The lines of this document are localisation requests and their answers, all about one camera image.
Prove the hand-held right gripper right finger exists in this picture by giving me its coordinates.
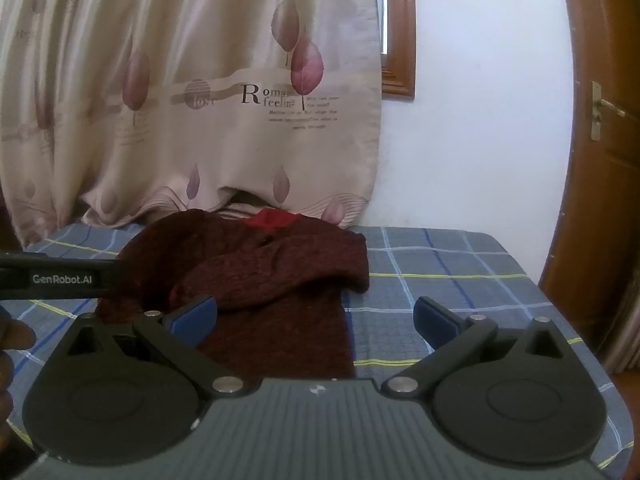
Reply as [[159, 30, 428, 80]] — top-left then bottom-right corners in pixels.
[[381, 296, 583, 401]]

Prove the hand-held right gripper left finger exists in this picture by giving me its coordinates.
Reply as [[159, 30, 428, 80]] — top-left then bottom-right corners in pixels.
[[59, 296, 247, 401]]

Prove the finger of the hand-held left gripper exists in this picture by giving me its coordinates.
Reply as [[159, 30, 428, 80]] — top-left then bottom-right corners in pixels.
[[102, 256, 124, 295]]

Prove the maroon knit sweater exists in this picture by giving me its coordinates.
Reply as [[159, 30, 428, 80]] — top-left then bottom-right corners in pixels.
[[95, 209, 371, 381]]

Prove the person's left hand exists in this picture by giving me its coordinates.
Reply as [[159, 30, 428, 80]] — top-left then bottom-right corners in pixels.
[[0, 307, 37, 441]]

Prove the plaid grey bed sheet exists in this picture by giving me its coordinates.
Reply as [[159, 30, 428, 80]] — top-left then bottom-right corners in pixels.
[[10, 222, 636, 471]]

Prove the striped cloth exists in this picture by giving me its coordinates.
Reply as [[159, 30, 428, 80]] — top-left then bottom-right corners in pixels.
[[217, 202, 268, 221]]

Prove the wooden door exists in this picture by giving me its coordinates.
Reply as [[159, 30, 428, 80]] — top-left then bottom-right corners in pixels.
[[539, 0, 640, 376]]

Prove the beige leaf print curtain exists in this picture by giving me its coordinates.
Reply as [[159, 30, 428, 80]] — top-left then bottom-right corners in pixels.
[[0, 0, 384, 247]]

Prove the wooden window frame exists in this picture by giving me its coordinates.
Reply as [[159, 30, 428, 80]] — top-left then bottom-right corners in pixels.
[[379, 0, 417, 101]]

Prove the metal door handle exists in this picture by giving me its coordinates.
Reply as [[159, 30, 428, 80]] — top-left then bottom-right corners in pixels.
[[591, 81, 627, 142]]

